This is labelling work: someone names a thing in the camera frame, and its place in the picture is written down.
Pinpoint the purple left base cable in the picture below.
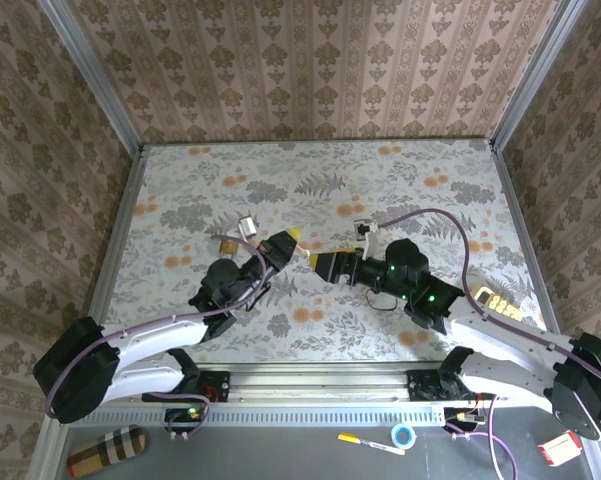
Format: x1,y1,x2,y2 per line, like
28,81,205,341
165,391,216,439

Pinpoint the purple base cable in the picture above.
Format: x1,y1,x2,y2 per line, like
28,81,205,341
165,391,216,439
449,394,520,480

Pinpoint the red white small box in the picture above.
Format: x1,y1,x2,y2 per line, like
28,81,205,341
537,430,584,467

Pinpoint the aluminium frame post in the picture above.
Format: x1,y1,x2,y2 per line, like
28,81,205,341
37,0,146,156
489,0,589,151

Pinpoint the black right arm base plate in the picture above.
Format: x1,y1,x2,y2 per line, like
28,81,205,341
406,368,499,402

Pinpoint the blue white tape roll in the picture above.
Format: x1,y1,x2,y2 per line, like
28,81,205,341
390,423,417,446

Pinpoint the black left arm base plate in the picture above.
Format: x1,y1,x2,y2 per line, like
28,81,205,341
142,369,231,404

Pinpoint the aluminium table side rail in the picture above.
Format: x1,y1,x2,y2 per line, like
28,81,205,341
82,144,149,331
488,141,564,334

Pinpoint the yellow white marker pen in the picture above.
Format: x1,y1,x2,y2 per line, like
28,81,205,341
337,432,407,457

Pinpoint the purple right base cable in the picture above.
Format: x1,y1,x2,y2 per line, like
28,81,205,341
449,394,520,480

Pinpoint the white yellow device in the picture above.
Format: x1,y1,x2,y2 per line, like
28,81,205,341
472,283,526,325

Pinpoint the grey slotted cable duct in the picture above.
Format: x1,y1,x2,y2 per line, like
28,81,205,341
72,402,504,427

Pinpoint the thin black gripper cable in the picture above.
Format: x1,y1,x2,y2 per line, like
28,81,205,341
364,287,407,314

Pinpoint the plaid striped fabric roll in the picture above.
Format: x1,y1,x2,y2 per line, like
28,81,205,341
65,423,149,480

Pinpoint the aluminium mounting rail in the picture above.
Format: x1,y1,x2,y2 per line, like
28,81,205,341
199,360,446,405

